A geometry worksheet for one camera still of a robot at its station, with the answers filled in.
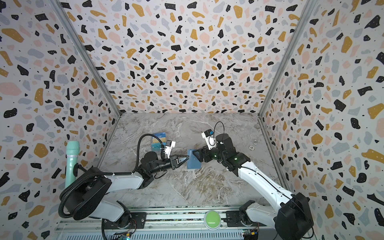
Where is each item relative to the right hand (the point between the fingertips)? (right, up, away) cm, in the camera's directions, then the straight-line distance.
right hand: (200, 150), depth 77 cm
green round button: (+6, -34, -2) cm, 35 cm away
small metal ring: (+35, -1, +26) cm, 44 cm away
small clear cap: (+38, +2, +27) cm, 46 cm away
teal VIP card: (-29, -1, +20) cm, 36 cm away
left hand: (-4, -4, -1) cm, 6 cm away
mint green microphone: (-53, +4, -15) cm, 55 cm away
